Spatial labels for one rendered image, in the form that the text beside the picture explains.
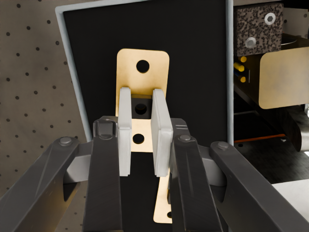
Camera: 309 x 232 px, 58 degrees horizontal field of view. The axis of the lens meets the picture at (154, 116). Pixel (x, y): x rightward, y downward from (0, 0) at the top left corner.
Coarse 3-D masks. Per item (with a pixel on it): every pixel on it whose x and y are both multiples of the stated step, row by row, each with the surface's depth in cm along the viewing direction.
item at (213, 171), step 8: (176, 120) 18; (176, 128) 16; (184, 128) 17; (200, 152) 14; (208, 152) 14; (208, 160) 14; (208, 168) 14; (216, 168) 14; (208, 176) 14; (216, 176) 14; (224, 176) 14; (216, 184) 14; (224, 184) 14
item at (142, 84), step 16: (128, 48) 20; (128, 64) 20; (160, 64) 21; (128, 80) 21; (144, 80) 21; (160, 80) 21; (144, 96) 21; (144, 112) 21; (144, 128) 22; (144, 144) 23
